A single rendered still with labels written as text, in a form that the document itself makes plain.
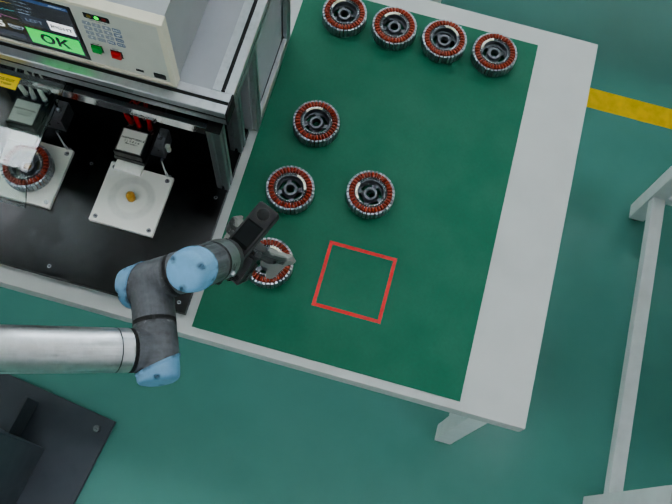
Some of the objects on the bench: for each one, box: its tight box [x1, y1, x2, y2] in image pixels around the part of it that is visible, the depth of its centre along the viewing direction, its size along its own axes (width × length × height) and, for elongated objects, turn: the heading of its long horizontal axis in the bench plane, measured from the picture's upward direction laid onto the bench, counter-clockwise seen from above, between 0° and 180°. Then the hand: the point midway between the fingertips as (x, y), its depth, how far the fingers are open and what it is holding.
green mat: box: [192, 0, 538, 402], centre depth 195 cm, size 94×61×1 cm, turn 164°
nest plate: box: [89, 161, 174, 238], centre depth 187 cm, size 15×15×1 cm
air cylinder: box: [151, 128, 172, 158], centre depth 190 cm, size 5×8×6 cm
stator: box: [249, 237, 293, 289], centre depth 185 cm, size 11×11×4 cm
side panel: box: [249, 0, 291, 131], centre depth 187 cm, size 28×3×32 cm, turn 164°
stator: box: [266, 166, 315, 215], centre depth 191 cm, size 11×11×4 cm
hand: (269, 236), depth 169 cm, fingers open, 14 cm apart
